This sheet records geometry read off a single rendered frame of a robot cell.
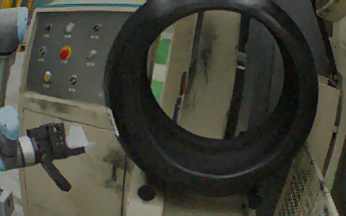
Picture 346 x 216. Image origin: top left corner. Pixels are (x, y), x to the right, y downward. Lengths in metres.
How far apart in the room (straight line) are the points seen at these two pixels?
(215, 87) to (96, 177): 0.60
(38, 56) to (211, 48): 0.71
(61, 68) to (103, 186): 0.46
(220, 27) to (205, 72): 0.15
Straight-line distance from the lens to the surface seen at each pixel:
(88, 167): 2.06
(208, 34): 1.66
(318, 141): 1.72
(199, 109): 1.70
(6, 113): 1.09
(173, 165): 1.36
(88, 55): 2.01
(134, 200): 1.42
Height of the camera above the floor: 1.45
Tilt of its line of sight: 15 degrees down
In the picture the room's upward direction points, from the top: 10 degrees clockwise
